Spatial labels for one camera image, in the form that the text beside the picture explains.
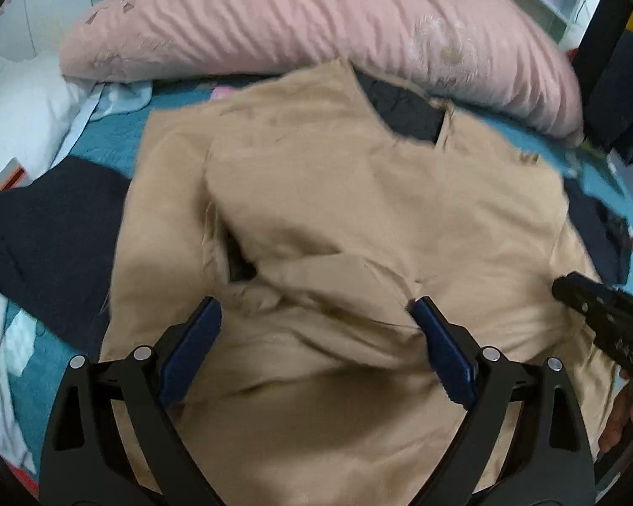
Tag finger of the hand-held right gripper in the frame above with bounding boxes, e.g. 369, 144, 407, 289
553, 271, 633, 377

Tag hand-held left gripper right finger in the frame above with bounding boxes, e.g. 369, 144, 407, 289
411, 296, 597, 506

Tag tan jacket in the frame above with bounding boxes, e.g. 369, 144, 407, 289
101, 58, 620, 506

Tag person's right hand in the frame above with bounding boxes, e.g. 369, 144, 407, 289
598, 371, 633, 454

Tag white bedding cloth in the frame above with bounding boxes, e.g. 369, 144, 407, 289
0, 53, 154, 193

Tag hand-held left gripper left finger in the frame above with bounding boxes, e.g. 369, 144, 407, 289
39, 296, 223, 506

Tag dark cloth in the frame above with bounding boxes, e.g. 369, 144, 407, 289
563, 176, 633, 285

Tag red and white packet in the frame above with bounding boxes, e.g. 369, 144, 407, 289
0, 158, 31, 193

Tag dark denim jacket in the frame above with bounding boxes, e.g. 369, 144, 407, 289
0, 155, 133, 338

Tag pink pillow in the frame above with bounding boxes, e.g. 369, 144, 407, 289
59, 0, 586, 140

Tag teal quilted bed mat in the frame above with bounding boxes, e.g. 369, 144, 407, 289
0, 81, 633, 486

